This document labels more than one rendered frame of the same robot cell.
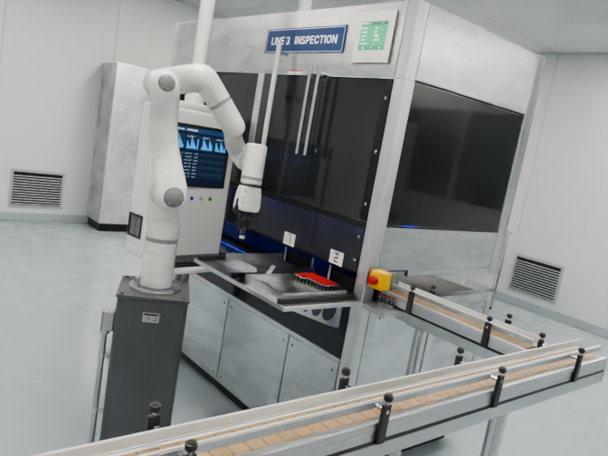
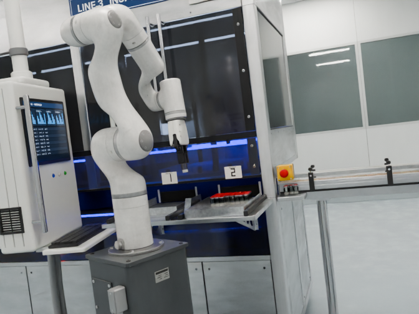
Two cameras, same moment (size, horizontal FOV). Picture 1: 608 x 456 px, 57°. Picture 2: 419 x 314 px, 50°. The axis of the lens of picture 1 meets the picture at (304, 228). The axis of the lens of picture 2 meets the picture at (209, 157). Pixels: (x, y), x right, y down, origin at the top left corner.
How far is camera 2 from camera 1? 1.25 m
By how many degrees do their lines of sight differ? 31
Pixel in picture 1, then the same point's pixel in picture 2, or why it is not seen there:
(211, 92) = (136, 30)
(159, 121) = (108, 65)
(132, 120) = not seen: outside the picture
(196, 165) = (48, 140)
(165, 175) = (130, 121)
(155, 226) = (128, 180)
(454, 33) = not seen: outside the picture
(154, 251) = (135, 207)
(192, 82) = not seen: hidden behind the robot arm
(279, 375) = (202, 303)
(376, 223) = (267, 128)
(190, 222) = (58, 200)
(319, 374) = (251, 278)
